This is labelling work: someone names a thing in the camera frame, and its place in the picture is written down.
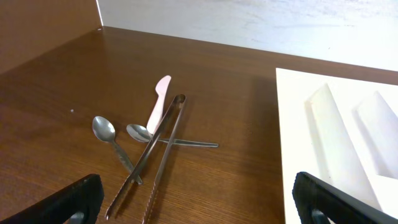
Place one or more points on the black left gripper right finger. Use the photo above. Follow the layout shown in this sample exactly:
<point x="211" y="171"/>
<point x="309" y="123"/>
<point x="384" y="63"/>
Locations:
<point x="319" y="202"/>

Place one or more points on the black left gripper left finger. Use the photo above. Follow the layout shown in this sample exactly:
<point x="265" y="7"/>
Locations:
<point x="79" y="202"/>

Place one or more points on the steel spoon patterned handle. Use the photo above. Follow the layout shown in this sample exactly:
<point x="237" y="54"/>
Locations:
<point x="105" y="131"/>

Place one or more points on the steel spoon plain handle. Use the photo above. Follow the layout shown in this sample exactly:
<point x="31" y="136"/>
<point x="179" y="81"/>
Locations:
<point x="141" y="134"/>

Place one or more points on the pink plastic knife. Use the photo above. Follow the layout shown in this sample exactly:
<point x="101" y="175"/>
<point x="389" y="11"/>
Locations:
<point x="157" y="112"/>

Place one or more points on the white cutlery tray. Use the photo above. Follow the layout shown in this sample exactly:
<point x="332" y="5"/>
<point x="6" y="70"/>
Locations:
<point x="342" y="131"/>

